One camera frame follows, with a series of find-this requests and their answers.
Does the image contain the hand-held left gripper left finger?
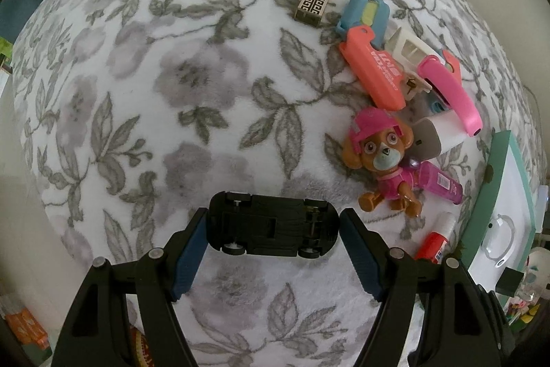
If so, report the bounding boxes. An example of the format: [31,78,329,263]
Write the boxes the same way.
[51,207,211,367]

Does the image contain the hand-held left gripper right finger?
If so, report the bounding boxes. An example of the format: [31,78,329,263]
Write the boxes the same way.
[339,208,516,367]

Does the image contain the red and white glue stick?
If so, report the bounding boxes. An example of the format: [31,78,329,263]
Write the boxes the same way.
[415,212,456,265]

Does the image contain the black toy car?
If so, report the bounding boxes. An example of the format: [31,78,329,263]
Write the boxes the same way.
[205,191,340,260]

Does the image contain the pink toy dog figure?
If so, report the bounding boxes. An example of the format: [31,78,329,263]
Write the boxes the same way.
[341,107,424,218]

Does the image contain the pink plastic bottle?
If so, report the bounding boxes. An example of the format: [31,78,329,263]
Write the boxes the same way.
[419,161,465,206]

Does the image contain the beige and white power bank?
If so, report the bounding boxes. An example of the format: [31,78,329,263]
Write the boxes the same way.
[410,111,469,161]

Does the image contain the white box with teal rim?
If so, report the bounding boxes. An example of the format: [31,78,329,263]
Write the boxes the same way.
[458,130,538,307]

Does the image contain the black cube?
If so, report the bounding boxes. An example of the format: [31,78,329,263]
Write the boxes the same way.
[494,267,525,294]

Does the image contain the grey floral blanket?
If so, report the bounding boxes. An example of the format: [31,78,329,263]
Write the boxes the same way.
[11,0,542,367]

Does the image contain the colourful clutter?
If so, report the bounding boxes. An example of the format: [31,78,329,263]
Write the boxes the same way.
[505,251,548,329]

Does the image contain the orange boxes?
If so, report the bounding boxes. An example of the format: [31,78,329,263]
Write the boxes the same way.
[4,298,50,350]

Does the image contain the tan hair clip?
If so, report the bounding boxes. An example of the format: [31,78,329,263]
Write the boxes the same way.
[401,75,432,101]

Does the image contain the coral box cutter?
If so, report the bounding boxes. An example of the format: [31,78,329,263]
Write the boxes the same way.
[339,26,405,110]

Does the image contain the pink box cutter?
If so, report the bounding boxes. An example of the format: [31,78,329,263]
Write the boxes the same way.
[417,49,483,138]

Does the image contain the blue and yellow box cutter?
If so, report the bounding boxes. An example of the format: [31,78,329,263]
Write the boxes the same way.
[335,0,390,50]

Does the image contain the white plastic frame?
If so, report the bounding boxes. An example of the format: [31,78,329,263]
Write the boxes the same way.
[384,27,443,90]

